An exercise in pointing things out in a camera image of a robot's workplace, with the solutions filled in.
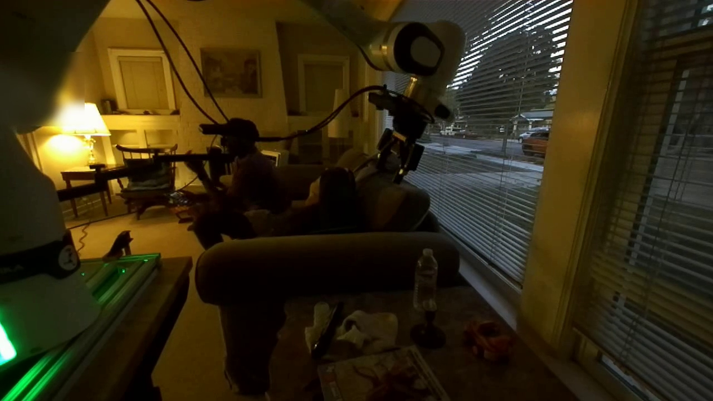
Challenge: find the dark side table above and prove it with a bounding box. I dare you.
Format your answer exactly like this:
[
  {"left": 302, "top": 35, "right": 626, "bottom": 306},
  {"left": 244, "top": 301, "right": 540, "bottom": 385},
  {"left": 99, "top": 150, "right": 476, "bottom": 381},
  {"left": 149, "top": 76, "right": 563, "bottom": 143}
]
[{"left": 58, "top": 164, "right": 126, "bottom": 218}]

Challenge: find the black round stand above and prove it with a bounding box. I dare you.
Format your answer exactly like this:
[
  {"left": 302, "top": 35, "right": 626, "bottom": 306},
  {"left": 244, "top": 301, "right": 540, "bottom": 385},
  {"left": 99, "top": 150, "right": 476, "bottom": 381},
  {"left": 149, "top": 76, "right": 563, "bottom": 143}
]
[{"left": 410, "top": 308, "right": 449, "bottom": 349}]

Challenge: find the lit table lamp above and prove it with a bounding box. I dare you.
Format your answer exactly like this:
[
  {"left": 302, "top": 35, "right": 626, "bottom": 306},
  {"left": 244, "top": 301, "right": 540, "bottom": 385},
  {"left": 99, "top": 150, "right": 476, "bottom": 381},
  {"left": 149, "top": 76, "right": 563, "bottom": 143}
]
[{"left": 53, "top": 100, "right": 112, "bottom": 170}]

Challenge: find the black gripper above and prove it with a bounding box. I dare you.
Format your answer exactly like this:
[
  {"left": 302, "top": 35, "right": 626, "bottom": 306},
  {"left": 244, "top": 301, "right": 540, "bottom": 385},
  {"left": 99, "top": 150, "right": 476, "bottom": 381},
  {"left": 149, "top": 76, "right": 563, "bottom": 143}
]
[{"left": 374, "top": 126, "right": 428, "bottom": 188}]

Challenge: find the dark wooden armchair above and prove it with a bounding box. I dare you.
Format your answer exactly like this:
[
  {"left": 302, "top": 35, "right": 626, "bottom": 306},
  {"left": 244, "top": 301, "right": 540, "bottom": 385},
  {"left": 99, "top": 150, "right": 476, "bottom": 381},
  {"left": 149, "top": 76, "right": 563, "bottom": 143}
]
[{"left": 115, "top": 143, "right": 180, "bottom": 218}]

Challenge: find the parked car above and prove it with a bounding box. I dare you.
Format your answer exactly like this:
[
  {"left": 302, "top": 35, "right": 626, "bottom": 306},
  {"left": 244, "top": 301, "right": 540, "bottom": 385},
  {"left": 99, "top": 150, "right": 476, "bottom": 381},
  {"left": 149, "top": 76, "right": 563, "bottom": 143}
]
[{"left": 520, "top": 125, "right": 553, "bottom": 160}]

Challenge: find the narrow white window blind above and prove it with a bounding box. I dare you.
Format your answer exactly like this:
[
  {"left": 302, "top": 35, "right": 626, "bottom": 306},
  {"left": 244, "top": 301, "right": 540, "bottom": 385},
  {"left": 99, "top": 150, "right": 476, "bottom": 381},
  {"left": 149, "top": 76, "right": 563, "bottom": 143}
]
[{"left": 578, "top": 0, "right": 713, "bottom": 401}]

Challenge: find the wide white window blind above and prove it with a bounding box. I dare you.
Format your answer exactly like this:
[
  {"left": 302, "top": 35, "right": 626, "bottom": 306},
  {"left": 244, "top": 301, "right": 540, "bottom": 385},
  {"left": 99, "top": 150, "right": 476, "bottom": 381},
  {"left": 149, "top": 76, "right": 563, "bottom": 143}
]
[{"left": 404, "top": 0, "right": 576, "bottom": 287}]

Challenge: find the brown sofa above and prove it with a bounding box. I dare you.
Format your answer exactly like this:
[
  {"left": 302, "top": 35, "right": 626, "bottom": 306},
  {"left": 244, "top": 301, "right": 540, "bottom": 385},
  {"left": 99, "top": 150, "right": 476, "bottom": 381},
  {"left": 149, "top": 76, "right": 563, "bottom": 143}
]
[{"left": 195, "top": 158, "right": 463, "bottom": 397}]

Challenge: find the small dark animal figurine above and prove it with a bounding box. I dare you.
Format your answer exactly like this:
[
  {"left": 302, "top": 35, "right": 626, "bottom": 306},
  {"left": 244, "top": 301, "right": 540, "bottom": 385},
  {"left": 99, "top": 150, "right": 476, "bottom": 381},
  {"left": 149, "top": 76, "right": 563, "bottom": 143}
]
[{"left": 102, "top": 229, "right": 136, "bottom": 262}]

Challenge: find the dark sofa cushion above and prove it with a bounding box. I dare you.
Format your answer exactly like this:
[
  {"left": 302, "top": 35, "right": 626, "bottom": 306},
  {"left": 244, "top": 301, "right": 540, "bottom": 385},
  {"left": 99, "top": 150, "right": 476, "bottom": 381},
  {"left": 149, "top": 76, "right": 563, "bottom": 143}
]
[{"left": 319, "top": 164, "right": 365, "bottom": 234}]

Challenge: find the framed wall picture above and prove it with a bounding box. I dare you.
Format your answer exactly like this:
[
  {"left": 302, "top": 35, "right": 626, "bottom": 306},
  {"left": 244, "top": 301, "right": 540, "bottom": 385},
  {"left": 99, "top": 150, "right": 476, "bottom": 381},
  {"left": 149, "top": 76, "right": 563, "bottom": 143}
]
[{"left": 198, "top": 46, "right": 264, "bottom": 97}]

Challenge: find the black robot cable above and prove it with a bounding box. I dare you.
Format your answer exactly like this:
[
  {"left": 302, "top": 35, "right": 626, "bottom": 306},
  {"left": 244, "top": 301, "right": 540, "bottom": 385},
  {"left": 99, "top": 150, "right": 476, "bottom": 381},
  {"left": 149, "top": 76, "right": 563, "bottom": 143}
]
[{"left": 136, "top": 0, "right": 390, "bottom": 143}]

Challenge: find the white folded cloth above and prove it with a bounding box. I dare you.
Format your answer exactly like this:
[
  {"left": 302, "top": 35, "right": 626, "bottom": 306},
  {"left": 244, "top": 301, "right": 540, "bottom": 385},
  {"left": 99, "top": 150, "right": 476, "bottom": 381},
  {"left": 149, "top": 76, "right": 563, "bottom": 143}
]
[{"left": 338, "top": 308, "right": 402, "bottom": 354}]

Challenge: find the green-lit robot cart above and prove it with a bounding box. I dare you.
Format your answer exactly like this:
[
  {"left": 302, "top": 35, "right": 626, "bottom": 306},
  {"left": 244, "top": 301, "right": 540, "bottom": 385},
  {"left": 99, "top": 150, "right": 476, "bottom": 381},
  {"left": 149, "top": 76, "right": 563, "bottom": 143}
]
[{"left": 0, "top": 252, "right": 195, "bottom": 401}]

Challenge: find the clear plastic water bottle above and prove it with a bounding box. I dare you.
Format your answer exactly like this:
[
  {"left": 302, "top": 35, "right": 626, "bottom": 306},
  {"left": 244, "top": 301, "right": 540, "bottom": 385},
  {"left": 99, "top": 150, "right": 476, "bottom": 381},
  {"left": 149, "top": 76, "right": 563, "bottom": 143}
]
[{"left": 413, "top": 247, "right": 442, "bottom": 319}]

